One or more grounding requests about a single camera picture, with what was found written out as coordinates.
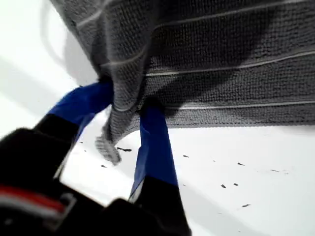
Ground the grey striped towel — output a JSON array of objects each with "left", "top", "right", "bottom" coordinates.
[{"left": 50, "top": 0, "right": 315, "bottom": 166}]

